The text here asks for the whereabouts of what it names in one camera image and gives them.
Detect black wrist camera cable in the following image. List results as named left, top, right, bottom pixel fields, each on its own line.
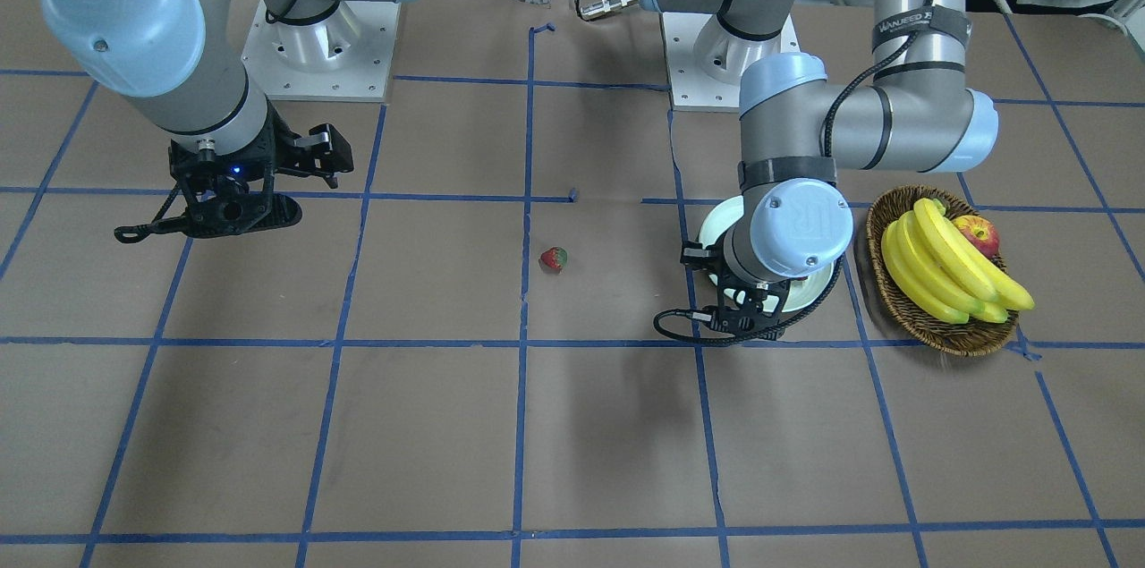
left=115, top=183, right=194, bottom=244

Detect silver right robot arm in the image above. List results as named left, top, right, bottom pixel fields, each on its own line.
left=41, top=0, right=414, bottom=243

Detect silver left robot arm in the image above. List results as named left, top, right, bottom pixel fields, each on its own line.
left=640, top=0, right=998, bottom=345

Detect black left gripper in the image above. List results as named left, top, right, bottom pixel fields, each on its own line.
left=680, top=242, right=793, bottom=341

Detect red yellow apple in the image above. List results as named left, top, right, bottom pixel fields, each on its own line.
left=951, top=215, right=998, bottom=259

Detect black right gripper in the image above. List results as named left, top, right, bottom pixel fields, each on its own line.
left=168, top=112, right=354, bottom=238

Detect light green plate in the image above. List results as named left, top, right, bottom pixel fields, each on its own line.
left=698, top=196, right=834, bottom=311

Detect yellow banana bunch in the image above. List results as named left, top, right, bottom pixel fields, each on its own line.
left=878, top=197, right=1036, bottom=325

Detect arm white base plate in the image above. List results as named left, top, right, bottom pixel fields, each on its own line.
left=242, top=2, right=403, bottom=103
left=661, top=13, right=799, bottom=113

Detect brown wicker basket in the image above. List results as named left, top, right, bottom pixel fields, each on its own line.
left=864, top=184, right=1034, bottom=356

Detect red strawberry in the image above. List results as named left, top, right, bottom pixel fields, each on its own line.
left=539, top=246, right=569, bottom=274

